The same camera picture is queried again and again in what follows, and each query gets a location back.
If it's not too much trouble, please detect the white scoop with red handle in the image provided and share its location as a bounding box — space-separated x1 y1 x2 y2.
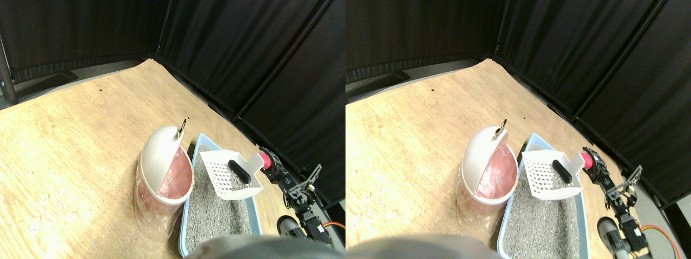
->
521 149 594 201
200 149 273 201

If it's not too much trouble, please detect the blue litter tray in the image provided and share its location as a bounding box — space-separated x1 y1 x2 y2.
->
178 133 263 257
497 133 590 259

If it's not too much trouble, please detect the white bin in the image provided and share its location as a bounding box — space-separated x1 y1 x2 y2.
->
133 119 195 241
456 119 520 238

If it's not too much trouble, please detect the grey metal pole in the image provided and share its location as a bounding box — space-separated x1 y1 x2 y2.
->
0 32 17 106

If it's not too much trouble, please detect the black bracket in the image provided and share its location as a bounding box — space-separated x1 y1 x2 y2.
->
289 163 323 197
610 165 644 197

